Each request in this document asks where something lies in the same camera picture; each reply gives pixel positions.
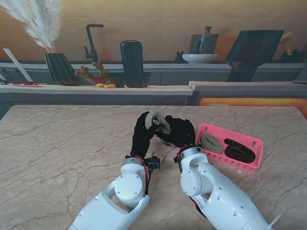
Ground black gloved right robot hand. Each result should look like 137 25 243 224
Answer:
155 115 196 148

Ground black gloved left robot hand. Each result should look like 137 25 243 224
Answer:
130 111 161 159

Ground beige woven belt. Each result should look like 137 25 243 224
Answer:
145 112 172 147
200 133 225 154

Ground dark brown belt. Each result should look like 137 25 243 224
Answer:
223 138 256 165

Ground pink plastic storage basket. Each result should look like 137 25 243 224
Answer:
194 123 264 173

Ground grey back counter cabinets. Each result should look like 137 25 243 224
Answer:
0 61 307 86

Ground raised counter orange glow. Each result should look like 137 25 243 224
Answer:
188 80 307 106

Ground tall black cylinder container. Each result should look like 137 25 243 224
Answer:
119 40 145 88

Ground cactus plants in bowl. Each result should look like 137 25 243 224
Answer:
74 59 112 86

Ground white speckled bowl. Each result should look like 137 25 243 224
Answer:
181 53 219 64

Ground grey pot with lid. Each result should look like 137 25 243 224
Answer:
189 26 219 55

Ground dark ribbed vase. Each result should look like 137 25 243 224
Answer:
44 52 81 86

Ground black kitchen faucet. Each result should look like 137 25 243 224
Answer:
83 23 105 63

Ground plate with red food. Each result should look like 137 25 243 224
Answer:
6 81 45 87

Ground dark utensil holder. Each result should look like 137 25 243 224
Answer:
280 49 307 63

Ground wooden kitchen utensils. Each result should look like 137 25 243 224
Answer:
279 31 296 55

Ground white pampas grass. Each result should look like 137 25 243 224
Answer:
0 0 65 55

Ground white leaning board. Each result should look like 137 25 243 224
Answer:
2 47 34 82

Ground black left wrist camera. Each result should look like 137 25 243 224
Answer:
145 156 161 173

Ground left arm red black cables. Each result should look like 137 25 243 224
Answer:
134 155 152 196

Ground arm red black cables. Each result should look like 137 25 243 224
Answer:
134 155 152 196
189 196 209 221

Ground right arm red black cables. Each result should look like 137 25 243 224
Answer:
189 196 209 221

